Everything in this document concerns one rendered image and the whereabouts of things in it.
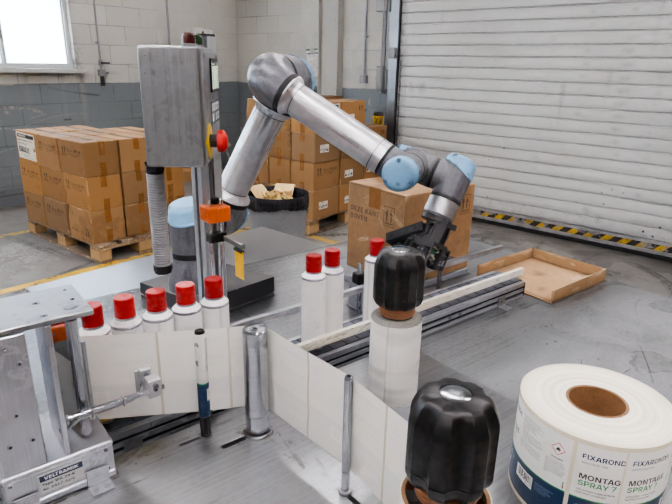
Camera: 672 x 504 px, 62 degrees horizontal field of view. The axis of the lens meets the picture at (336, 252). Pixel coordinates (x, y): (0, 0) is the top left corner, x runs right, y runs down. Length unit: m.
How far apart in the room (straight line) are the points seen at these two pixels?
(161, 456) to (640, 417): 0.68
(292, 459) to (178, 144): 0.53
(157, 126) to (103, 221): 3.55
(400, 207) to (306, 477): 0.87
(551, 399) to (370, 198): 0.95
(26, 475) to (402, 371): 0.55
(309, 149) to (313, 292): 3.75
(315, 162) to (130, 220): 1.57
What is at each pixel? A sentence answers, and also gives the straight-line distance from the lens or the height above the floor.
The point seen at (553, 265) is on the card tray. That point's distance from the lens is 1.99.
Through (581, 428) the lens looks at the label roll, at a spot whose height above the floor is 1.02.
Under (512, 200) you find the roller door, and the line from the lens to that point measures 5.53.
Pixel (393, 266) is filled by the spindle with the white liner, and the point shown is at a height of 1.16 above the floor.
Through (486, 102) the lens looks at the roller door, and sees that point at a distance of 5.57.
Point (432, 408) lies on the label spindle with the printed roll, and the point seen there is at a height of 1.17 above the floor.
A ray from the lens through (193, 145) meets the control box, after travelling 0.96.
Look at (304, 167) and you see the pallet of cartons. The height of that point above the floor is 0.60.
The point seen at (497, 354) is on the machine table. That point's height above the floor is 0.83.
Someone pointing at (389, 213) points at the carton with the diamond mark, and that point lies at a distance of 1.58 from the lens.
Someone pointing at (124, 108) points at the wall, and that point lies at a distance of 7.08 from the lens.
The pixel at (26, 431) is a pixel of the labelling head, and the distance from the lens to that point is 0.85.
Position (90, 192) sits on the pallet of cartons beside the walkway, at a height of 0.54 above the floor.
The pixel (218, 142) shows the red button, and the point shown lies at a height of 1.33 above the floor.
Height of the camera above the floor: 1.45
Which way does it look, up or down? 19 degrees down
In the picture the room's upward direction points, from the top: 1 degrees clockwise
